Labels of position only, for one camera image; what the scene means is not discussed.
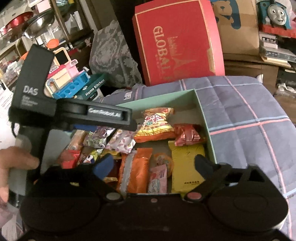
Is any person's left hand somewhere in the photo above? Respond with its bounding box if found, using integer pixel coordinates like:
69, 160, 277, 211
0, 146, 40, 202

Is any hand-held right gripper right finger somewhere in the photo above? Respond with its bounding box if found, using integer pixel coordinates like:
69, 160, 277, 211
185, 155, 278, 202

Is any orange silver-striped snack packet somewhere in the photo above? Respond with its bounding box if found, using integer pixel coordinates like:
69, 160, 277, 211
116, 148, 153, 194

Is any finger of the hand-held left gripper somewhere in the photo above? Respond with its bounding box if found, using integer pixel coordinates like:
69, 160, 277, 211
71, 104, 137, 132

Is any blue toy train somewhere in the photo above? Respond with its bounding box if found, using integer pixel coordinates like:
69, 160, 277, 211
255, 0, 296, 39

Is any orange patterned crinkly snack bag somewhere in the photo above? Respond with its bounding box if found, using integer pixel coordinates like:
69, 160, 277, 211
134, 107, 175, 143

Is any colourful toy kitchen set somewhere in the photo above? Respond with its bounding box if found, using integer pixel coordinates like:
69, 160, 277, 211
45, 46, 90, 99

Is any clear peach snack packet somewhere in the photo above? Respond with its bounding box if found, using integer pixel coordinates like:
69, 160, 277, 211
67, 130, 87, 151

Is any blue plaid blanket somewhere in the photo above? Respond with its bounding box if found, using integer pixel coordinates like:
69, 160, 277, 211
99, 75, 296, 237

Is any purple grape candy bag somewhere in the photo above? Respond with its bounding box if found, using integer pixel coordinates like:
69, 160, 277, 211
83, 126, 116, 149

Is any yellow snack packet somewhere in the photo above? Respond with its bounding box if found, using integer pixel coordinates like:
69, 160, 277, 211
168, 140, 206, 197

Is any red shiny bowl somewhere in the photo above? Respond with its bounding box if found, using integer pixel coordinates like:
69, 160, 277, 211
0, 11, 34, 42

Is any wooden shelf unit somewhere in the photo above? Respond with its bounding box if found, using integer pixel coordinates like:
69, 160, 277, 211
0, 0, 97, 61

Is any red snack packet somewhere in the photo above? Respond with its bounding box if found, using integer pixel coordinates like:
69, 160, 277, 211
59, 149, 81, 168

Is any white floral snack packet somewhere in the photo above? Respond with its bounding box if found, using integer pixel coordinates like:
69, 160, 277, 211
106, 130, 137, 154

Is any cardboard box with bear print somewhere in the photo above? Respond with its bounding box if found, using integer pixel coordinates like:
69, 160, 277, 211
211, 0, 260, 56

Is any grey lace cloth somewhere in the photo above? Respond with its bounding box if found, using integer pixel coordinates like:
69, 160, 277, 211
89, 20, 142, 87

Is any red gift box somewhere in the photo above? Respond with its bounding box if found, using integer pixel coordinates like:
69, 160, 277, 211
132, 0, 225, 87

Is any metal bowl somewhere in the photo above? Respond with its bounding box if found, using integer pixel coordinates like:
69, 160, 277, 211
22, 10, 55, 39

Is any pink snack packet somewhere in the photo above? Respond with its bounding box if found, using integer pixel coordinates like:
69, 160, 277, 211
148, 164, 167, 194

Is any yellow green snack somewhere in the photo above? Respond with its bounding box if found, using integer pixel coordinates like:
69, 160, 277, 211
91, 148, 122, 160

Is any teal toy box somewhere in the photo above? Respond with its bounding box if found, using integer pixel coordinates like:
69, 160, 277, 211
76, 72, 108, 100

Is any red foil snack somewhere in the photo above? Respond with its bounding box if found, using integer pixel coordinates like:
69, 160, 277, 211
173, 123, 206, 146

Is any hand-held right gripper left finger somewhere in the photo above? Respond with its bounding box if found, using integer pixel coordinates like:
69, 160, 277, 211
42, 154, 124, 202

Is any mint green cardboard box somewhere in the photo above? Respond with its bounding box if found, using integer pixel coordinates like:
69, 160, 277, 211
25, 89, 218, 197

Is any orange jelly cup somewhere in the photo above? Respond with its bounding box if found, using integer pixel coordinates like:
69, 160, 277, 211
154, 153, 174, 178

